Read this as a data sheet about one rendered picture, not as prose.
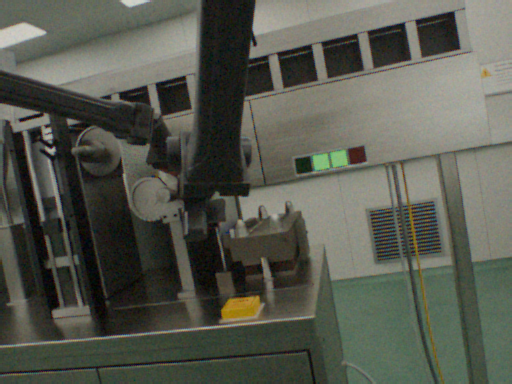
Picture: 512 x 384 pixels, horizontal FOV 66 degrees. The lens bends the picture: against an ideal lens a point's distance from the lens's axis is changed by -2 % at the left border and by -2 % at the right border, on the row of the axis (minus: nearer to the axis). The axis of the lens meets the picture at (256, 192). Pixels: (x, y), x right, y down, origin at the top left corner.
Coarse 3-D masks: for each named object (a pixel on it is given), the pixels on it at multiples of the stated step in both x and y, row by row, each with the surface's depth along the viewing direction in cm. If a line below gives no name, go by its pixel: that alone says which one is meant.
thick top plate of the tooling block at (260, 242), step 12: (288, 216) 131; (300, 216) 136; (252, 228) 118; (264, 228) 114; (288, 228) 106; (240, 240) 105; (252, 240) 104; (264, 240) 104; (276, 240) 103; (288, 240) 102; (240, 252) 105; (252, 252) 105; (264, 252) 104; (276, 252) 103; (288, 252) 103
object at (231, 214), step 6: (216, 192) 115; (216, 198) 114; (228, 198) 126; (234, 198) 132; (228, 204) 124; (234, 204) 131; (228, 210) 123; (234, 210) 130; (228, 216) 122; (234, 216) 129; (222, 222) 115; (228, 222) 121; (234, 222) 128; (216, 228) 110; (222, 228) 114; (228, 228) 120; (222, 234) 113; (222, 240) 112
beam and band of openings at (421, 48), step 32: (416, 0) 125; (448, 0) 123; (288, 32) 134; (320, 32) 132; (352, 32) 130; (384, 32) 133; (416, 32) 126; (448, 32) 131; (160, 64) 143; (192, 64) 141; (256, 64) 144; (288, 64) 142; (320, 64) 133; (352, 64) 138; (384, 64) 135; (96, 96) 150; (128, 96) 155; (160, 96) 148; (192, 96) 142; (256, 96) 138
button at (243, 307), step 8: (256, 296) 88; (232, 304) 85; (240, 304) 84; (248, 304) 83; (256, 304) 85; (224, 312) 83; (232, 312) 83; (240, 312) 82; (248, 312) 82; (256, 312) 84
